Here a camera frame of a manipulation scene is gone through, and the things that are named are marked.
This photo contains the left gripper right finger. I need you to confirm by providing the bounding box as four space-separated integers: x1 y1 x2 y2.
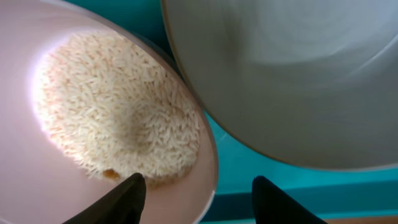
251 176 326 224

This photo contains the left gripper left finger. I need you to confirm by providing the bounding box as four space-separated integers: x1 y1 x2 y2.
65 173 146 224

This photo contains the pink bowl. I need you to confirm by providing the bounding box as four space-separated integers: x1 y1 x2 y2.
1 1 218 223

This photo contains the rice pile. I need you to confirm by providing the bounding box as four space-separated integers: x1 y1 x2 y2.
35 32 200 185

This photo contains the teal serving tray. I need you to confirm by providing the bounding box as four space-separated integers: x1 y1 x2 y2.
78 1 397 223

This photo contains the grey bowl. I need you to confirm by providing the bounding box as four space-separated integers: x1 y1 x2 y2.
161 0 397 170

